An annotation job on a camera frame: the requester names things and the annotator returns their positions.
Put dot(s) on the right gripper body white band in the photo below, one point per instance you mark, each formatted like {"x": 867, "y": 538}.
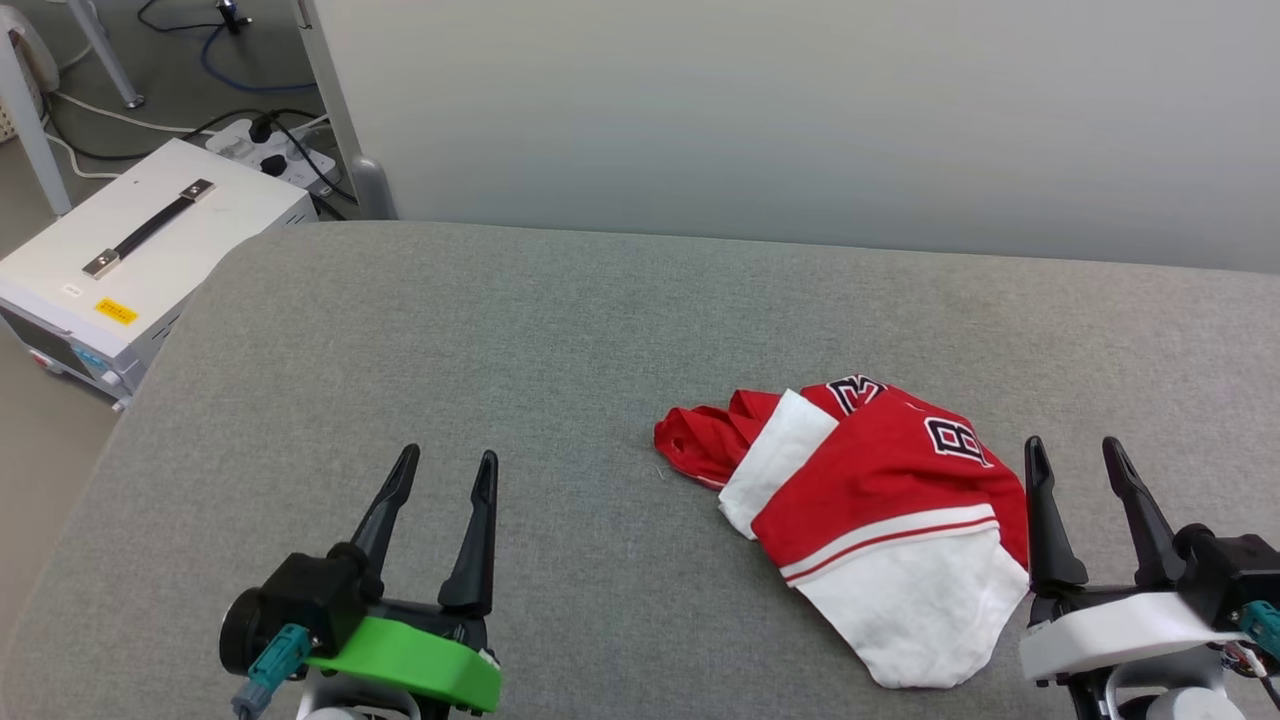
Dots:
{"x": 1120, "y": 630}

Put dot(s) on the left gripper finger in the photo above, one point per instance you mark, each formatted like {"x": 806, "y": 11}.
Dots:
{"x": 385, "y": 510}
{"x": 475, "y": 550}

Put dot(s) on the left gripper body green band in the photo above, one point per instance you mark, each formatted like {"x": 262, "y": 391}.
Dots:
{"x": 420, "y": 660}

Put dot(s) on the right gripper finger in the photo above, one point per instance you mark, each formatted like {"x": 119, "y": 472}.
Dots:
{"x": 1045, "y": 520}
{"x": 1140, "y": 510}

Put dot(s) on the red and white jersey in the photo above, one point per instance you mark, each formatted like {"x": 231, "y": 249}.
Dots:
{"x": 880, "y": 510}

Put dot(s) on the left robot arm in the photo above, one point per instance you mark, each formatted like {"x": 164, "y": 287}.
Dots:
{"x": 350, "y": 700}

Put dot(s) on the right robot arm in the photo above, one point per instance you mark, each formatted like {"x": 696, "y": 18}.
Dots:
{"x": 1165, "y": 695}

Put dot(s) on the white power supply box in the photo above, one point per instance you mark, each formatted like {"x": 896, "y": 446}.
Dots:
{"x": 140, "y": 260}

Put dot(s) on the white power strip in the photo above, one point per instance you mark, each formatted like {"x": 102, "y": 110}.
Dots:
{"x": 275, "y": 150}

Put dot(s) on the black stand foot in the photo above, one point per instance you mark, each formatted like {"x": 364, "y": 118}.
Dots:
{"x": 232, "y": 14}

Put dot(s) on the grey table leg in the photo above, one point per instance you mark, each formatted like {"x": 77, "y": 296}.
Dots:
{"x": 105, "y": 50}
{"x": 30, "y": 130}

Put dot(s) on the white laundry basket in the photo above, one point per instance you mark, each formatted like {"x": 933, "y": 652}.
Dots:
{"x": 25, "y": 70}

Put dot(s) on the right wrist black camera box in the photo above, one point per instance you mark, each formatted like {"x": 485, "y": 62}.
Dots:
{"x": 1230, "y": 570}

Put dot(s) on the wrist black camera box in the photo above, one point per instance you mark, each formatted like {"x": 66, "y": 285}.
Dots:
{"x": 315, "y": 595}
{"x": 1230, "y": 570}

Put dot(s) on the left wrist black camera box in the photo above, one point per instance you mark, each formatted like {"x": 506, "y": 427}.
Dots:
{"x": 315, "y": 595}

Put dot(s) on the grey partition post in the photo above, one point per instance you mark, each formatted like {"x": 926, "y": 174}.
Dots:
{"x": 345, "y": 130}

